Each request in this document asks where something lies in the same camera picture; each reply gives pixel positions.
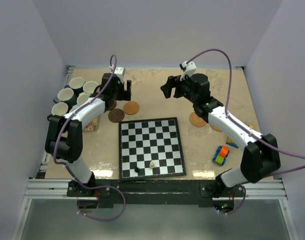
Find colourful toy car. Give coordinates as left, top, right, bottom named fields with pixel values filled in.
left=212, top=145, right=230, bottom=166

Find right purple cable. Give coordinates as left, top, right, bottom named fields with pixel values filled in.
left=186, top=49, right=305, bottom=216

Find white chess piece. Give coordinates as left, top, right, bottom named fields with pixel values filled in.
left=149, top=161, right=155, bottom=168

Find dark blue mug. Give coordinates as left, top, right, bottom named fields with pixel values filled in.
left=64, top=77, right=85, bottom=96

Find floral serving tray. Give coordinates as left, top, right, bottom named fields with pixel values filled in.
left=83, top=116, right=100, bottom=132

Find green mug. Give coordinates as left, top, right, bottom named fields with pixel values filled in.
left=83, top=81, right=99, bottom=95

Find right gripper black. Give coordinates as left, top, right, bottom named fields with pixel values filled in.
left=160, top=71, right=198, bottom=105

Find pink mug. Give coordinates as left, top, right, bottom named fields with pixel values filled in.
left=69, top=106, right=79, bottom=113

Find light wooden coaster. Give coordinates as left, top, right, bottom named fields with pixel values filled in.
left=123, top=101, right=140, bottom=115

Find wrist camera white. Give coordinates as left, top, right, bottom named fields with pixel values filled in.
left=179, top=61, right=197, bottom=81
left=114, top=66, right=125, bottom=79

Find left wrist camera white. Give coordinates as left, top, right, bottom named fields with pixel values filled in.
left=114, top=66, right=125, bottom=79

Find woven rattan coaster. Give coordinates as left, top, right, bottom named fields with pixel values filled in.
left=189, top=112, right=207, bottom=128
left=209, top=124, right=222, bottom=132

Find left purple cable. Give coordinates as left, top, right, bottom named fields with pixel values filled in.
left=53, top=54, right=127, bottom=222

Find dark walnut coaster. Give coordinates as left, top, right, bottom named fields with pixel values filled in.
left=107, top=100, right=117, bottom=111
left=108, top=108, right=125, bottom=123

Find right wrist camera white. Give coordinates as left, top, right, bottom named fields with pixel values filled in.
left=179, top=61, right=197, bottom=81

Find teal grey mug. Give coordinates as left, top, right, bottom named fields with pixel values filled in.
left=53, top=88, right=77, bottom=108

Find toy block tower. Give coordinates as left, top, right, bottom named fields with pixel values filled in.
left=225, top=125, right=254, bottom=149

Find black white chessboard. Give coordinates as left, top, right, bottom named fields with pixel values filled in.
left=118, top=117, right=187, bottom=181

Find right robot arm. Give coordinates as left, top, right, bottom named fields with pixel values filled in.
left=160, top=73, right=281, bottom=198

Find left aluminium rail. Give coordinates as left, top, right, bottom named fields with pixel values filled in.
left=35, top=65, right=76, bottom=179

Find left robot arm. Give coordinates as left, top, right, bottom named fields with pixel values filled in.
left=45, top=67, right=132, bottom=196

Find front aluminium rail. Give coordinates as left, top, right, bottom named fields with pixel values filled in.
left=24, top=179, right=287, bottom=200

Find light blue mug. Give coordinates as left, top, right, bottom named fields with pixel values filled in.
left=76, top=92, right=90, bottom=106

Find purple cable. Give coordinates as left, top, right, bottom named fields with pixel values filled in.
left=53, top=54, right=127, bottom=222
left=186, top=49, right=305, bottom=216

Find black chess pawn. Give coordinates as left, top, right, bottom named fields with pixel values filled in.
left=134, top=166, right=140, bottom=173

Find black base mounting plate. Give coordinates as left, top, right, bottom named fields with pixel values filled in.
left=67, top=179, right=244, bottom=209

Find black mug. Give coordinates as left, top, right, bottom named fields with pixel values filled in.
left=47, top=102, right=69, bottom=121

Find aluminium rail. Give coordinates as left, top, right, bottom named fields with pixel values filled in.
left=24, top=179, right=287, bottom=200
left=35, top=65, right=76, bottom=179

